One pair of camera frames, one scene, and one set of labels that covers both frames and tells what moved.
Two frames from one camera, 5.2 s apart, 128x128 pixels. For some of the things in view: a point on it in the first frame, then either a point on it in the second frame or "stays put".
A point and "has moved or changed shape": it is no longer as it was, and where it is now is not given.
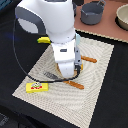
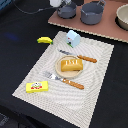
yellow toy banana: x=43 y=39 stays put
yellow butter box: x=31 y=87 stays put
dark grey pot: x=91 y=12 stays put
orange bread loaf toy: x=64 y=76 has moved or changed shape
